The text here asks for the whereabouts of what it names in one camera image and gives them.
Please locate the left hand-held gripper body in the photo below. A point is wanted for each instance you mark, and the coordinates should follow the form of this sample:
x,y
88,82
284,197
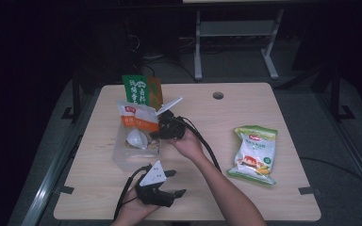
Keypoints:
x,y
152,188

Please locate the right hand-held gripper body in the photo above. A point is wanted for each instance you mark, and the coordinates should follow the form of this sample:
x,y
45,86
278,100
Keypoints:
x,y
171,127

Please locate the orange and white packet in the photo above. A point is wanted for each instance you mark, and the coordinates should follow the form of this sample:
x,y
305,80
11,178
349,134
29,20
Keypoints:
x,y
138,116

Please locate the clear plastic bag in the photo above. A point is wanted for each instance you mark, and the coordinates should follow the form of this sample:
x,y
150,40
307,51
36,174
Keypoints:
x,y
135,157

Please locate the green snack packet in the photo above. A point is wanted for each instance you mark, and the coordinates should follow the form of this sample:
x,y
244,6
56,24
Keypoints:
x,y
138,89

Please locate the person's right hand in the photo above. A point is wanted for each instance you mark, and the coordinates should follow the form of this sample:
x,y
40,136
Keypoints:
x,y
187,146

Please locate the person's left hand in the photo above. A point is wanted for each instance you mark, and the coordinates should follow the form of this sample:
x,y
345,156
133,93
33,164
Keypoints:
x,y
133,212

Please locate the white rounded item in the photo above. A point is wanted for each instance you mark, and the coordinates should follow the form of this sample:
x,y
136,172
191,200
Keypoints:
x,y
137,139

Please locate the white and green packet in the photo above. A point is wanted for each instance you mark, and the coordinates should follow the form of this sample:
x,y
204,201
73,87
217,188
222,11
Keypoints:
x,y
256,153

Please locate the black stand leg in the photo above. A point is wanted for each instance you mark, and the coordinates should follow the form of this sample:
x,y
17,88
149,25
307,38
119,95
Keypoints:
x,y
74,97
337,94

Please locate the black table corner bracket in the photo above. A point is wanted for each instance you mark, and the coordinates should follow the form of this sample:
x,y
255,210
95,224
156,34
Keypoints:
x,y
306,190
66,190

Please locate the aluminium floor rail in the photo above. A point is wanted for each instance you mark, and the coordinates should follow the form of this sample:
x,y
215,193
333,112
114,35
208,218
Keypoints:
x,y
52,182
352,147

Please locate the grey metal stand frame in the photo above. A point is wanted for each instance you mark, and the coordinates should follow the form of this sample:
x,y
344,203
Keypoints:
x,y
232,28

